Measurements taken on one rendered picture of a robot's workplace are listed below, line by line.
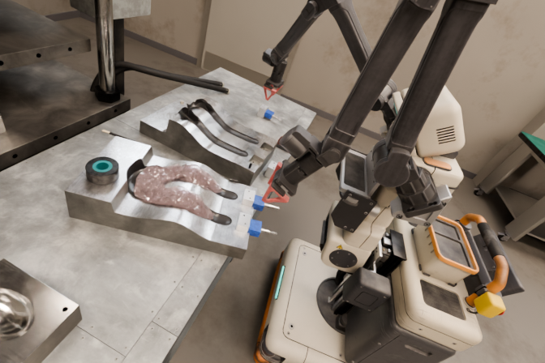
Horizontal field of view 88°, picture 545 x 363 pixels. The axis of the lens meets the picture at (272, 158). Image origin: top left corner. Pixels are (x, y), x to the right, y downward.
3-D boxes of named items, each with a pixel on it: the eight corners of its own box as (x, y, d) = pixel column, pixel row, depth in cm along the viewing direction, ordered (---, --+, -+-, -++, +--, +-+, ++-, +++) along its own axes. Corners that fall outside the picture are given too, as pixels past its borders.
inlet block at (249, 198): (276, 208, 102) (281, 198, 99) (276, 219, 98) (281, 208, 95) (242, 198, 101) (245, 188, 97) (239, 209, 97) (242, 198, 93)
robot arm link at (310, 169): (328, 167, 71) (329, 155, 76) (310, 148, 70) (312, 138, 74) (307, 181, 75) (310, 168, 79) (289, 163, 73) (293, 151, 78)
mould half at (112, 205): (253, 198, 106) (261, 177, 100) (242, 259, 86) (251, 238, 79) (116, 160, 100) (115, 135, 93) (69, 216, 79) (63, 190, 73)
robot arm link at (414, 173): (422, 183, 66) (418, 169, 70) (405, 150, 63) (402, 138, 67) (383, 194, 71) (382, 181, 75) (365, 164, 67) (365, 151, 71)
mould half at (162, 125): (272, 156, 130) (281, 132, 122) (248, 189, 109) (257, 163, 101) (178, 108, 135) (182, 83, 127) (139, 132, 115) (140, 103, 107)
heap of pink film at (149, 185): (224, 185, 99) (229, 168, 94) (211, 225, 84) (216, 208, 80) (148, 164, 95) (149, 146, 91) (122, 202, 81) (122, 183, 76)
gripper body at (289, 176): (273, 182, 75) (293, 168, 71) (281, 161, 83) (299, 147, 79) (290, 198, 76) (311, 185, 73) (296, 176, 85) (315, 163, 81)
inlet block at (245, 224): (274, 232, 94) (280, 222, 90) (273, 245, 90) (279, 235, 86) (236, 222, 92) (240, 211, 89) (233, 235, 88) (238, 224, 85)
